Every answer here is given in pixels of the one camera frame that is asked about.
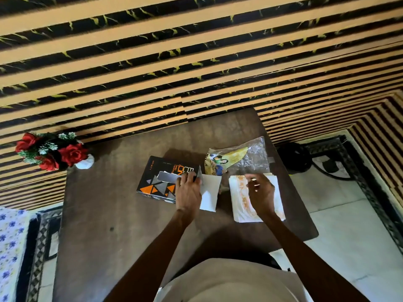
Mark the red artificial rose bouquet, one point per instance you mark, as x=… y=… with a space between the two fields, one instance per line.
x=47 y=150

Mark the small white vase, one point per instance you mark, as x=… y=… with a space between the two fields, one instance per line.
x=85 y=162

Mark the brown wooden table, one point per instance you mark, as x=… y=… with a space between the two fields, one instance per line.
x=176 y=198

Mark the black box with orange triangles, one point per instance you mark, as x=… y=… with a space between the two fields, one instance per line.
x=157 y=180

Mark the person's right forearm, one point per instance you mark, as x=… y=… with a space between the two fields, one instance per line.
x=307 y=264

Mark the blue floral white cloth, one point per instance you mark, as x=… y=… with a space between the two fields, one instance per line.
x=9 y=251

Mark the person's cream clothing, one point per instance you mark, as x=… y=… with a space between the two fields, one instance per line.
x=233 y=283

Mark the clear plastic printed packet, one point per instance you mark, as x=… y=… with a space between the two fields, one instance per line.
x=239 y=157

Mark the person's left forearm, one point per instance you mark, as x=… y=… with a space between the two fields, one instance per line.
x=148 y=259

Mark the black helmet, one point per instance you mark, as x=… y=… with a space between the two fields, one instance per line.
x=292 y=158

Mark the person's left hand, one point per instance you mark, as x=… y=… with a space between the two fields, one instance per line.
x=187 y=194

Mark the white paper envelope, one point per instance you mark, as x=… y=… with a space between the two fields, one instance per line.
x=209 y=191

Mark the person's right fingers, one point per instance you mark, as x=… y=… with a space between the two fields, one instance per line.
x=253 y=180

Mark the stack of white orange-printed envelopes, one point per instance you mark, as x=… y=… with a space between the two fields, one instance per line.
x=241 y=201

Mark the person's right hand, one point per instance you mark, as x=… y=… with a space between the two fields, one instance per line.
x=263 y=193

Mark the person's left fingers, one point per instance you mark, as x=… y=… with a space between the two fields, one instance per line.
x=190 y=179

